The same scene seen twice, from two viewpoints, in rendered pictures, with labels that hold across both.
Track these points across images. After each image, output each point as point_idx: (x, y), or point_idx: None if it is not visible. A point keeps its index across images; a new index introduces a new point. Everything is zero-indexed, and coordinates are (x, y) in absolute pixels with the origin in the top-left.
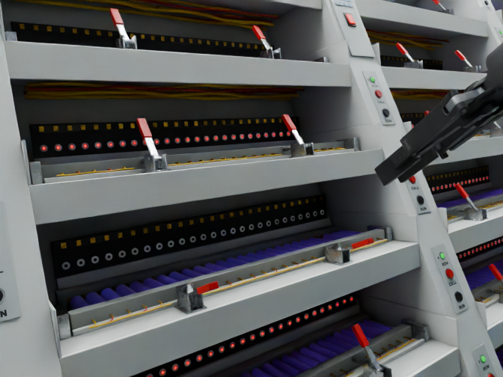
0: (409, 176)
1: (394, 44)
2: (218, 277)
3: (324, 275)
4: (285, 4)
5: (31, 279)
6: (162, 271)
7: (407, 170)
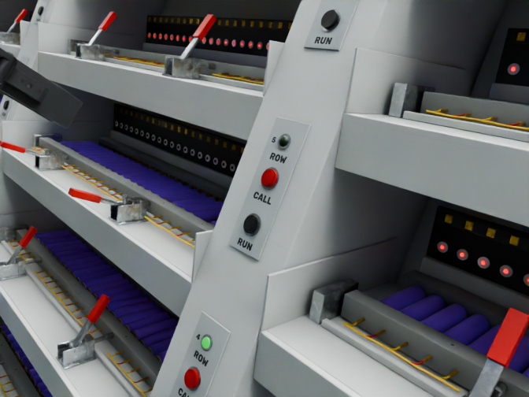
0: (48, 118)
1: None
2: (82, 164)
3: (86, 211)
4: None
5: (16, 103)
6: (135, 156)
7: (13, 99)
